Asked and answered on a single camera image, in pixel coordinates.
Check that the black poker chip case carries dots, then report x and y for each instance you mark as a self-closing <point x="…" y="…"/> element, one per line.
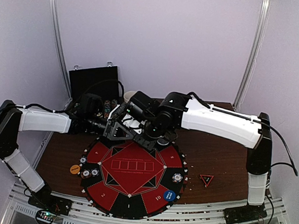
<point x="94" y="86"/>

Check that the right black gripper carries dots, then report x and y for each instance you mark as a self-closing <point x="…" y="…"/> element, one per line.
<point x="147" y="143"/>

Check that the aluminium front rail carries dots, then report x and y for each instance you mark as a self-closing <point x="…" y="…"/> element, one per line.
<point x="82" y="212"/>

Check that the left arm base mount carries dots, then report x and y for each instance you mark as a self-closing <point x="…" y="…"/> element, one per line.
<point x="54" y="204"/>

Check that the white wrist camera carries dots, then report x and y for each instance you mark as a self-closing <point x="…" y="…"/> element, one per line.
<point x="133" y="124"/>
<point x="117" y="113"/>

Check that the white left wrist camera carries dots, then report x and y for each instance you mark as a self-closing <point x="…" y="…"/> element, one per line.
<point x="117" y="113"/>

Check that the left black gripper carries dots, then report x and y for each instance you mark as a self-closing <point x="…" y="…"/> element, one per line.
<point x="112" y="129"/>

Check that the stack of poker chips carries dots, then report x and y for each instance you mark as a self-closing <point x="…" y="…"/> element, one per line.
<point x="177" y="178"/>

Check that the poker chip stack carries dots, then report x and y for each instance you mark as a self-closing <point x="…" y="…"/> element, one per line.
<point x="94" y="172"/>
<point x="83" y="160"/>
<point x="85" y="173"/>

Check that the blue small blind button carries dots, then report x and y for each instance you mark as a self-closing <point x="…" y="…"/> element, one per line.
<point x="169" y="195"/>

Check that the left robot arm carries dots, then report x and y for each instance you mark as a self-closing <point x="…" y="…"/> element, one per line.
<point x="78" y="118"/>

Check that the right aluminium frame post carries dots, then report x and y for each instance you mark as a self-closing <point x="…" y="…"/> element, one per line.
<point x="255" y="48"/>

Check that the left aluminium frame post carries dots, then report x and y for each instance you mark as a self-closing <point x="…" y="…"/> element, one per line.
<point x="59" y="46"/>

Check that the orange big blind button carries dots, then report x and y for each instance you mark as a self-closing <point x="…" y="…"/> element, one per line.
<point x="75" y="169"/>

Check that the white floral ceramic mug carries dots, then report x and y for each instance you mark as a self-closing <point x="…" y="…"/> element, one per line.
<point x="128" y="95"/>

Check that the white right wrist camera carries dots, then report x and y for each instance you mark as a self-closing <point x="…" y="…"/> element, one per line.
<point x="133" y="124"/>

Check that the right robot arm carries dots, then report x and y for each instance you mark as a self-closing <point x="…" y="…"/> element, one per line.
<point x="190" y="112"/>

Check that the aluminium frame post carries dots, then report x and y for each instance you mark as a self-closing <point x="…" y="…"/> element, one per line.
<point x="255" y="48"/>
<point x="59" y="46"/>

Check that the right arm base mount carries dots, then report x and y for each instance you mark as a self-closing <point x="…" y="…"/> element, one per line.
<point x="245" y="213"/>

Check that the round red black poker mat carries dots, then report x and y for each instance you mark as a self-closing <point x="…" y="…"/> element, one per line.
<point x="132" y="179"/>

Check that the clear dealer button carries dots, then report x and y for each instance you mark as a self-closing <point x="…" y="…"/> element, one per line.
<point x="162" y="142"/>

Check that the black red triangular marker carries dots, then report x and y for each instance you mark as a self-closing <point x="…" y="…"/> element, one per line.
<point x="207" y="179"/>

